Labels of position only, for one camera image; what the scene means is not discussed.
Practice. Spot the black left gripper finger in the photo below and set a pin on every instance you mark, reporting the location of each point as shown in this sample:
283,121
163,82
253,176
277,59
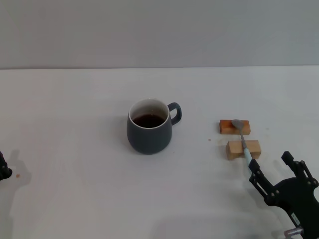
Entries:
3,169

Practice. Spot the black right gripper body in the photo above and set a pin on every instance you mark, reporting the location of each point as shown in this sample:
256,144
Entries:
299,199

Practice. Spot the dark grey ceramic mug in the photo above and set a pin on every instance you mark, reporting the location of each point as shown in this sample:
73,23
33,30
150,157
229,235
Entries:
149,139

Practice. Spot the orange-brown wooden block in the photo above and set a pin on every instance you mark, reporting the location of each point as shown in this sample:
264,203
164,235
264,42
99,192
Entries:
226,127

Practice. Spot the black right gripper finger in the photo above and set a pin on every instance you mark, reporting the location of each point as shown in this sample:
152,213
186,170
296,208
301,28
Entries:
261,184
302,171

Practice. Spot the light notched wooden block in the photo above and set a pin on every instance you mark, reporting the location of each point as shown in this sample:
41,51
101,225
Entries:
234,149

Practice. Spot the dark brown coffee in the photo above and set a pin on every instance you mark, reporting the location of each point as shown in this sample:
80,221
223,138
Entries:
149,120

